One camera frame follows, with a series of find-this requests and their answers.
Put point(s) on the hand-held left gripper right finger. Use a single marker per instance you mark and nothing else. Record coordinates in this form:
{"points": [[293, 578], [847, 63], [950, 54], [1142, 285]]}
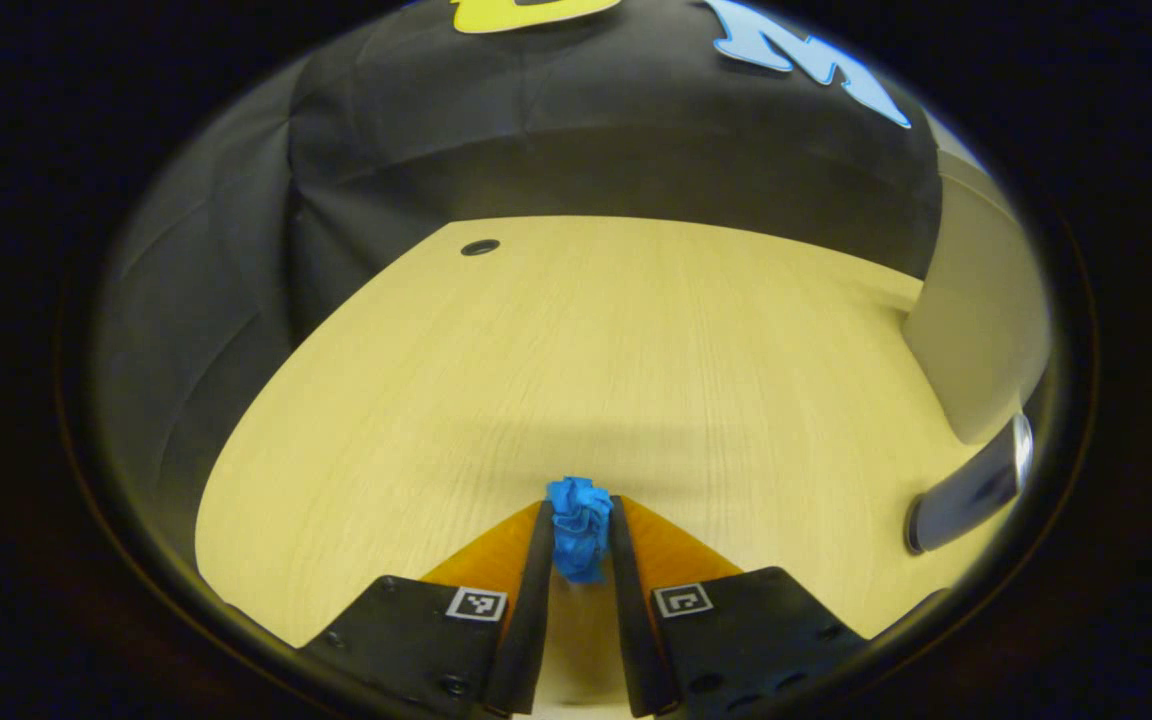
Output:
{"points": [[629, 620]]}

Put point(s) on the black backdrop cloth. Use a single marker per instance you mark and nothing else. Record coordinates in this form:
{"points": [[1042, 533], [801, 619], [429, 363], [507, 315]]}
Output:
{"points": [[586, 140]]}

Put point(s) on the wooden desktop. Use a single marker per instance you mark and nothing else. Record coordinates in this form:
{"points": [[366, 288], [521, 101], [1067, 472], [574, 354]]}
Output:
{"points": [[586, 350]]}

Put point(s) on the blue paper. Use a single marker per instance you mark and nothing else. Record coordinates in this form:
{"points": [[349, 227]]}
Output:
{"points": [[579, 530]]}

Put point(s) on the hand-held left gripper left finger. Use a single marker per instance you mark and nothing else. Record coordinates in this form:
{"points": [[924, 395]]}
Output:
{"points": [[534, 620]]}

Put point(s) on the white desktop garbage bin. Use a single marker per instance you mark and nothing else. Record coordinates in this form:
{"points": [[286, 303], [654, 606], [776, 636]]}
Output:
{"points": [[981, 320]]}

